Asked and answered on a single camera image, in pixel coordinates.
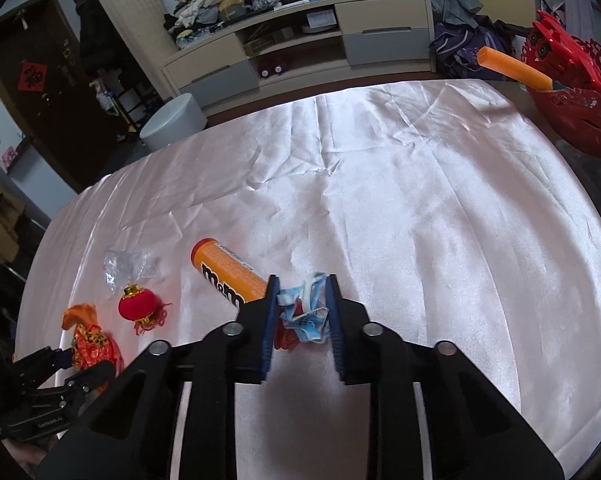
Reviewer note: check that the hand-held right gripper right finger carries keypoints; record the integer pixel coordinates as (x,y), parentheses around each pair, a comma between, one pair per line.
(336,330)

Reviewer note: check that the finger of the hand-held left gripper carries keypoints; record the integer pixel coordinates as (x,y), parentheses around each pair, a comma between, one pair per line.
(40,360)
(93,375)

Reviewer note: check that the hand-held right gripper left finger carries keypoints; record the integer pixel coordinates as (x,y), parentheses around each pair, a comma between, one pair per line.
(270,330)

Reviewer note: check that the orange gold patterned wrapper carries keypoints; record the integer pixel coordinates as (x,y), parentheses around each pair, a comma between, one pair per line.
(94,341)

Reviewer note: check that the blue white wrapper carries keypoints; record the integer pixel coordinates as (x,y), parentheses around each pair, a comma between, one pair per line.
(303,310)

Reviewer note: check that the orange candy tube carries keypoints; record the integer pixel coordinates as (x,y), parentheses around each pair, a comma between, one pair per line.
(223,266)

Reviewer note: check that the small red lantern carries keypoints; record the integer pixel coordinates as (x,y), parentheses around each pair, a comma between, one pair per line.
(138,306)

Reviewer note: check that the clear plastic bag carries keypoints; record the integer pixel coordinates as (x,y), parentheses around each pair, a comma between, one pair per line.
(130,266)

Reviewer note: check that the pink satin tablecloth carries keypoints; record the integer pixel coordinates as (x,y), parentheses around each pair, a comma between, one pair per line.
(405,210)

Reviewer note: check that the brown fluffy robe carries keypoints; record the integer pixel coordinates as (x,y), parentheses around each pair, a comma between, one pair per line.
(0,215)

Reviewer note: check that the white round stool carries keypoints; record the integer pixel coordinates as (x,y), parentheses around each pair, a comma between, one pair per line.
(173,122)

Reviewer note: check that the dark wooden door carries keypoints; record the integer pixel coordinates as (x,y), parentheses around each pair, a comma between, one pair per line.
(55,125)

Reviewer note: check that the beige grey tv cabinet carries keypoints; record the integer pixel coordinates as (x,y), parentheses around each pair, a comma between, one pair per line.
(215,72)

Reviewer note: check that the red diamond door sticker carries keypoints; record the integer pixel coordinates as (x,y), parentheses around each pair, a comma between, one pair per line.
(33,76)

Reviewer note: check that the purple bag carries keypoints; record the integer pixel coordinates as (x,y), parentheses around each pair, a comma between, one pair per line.
(468,50)

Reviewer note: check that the orange foam stick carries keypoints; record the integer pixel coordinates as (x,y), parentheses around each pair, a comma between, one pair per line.
(513,66)

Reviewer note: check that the red plastic basket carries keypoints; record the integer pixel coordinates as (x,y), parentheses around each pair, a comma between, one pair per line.
(585,120)

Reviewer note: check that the black hanging coats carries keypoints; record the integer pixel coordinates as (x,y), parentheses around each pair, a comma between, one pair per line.
(90,30)

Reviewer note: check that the pile of clothes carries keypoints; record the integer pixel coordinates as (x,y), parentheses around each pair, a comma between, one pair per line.
(205,0)

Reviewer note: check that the beige folding screen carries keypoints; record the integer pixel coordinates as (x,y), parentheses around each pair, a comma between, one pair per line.
(125,25)

